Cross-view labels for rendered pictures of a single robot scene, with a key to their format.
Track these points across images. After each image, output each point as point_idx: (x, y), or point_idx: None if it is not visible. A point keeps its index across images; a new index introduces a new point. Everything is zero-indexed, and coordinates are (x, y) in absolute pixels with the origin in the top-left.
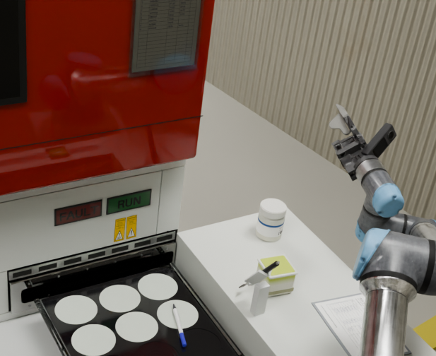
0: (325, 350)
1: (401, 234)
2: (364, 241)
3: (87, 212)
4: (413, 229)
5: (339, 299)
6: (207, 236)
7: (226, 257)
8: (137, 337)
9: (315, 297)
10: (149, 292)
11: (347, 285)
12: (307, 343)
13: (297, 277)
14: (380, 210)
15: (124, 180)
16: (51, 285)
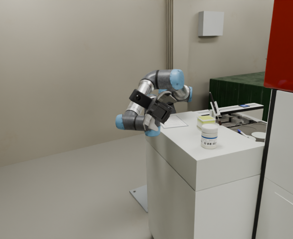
0: (185, 117)
1: (168, 70)
2: (181, 72)
3: None
4: (138, 111)
5: (175, 126)
6: (245, 144)
7: (230, 137)
8: (258, 133)
9: (186, 127)
10: (263, 143)
11: (170, 130)
12: (192, 118)
13: (193, 132)
14: None
15: None
16: None
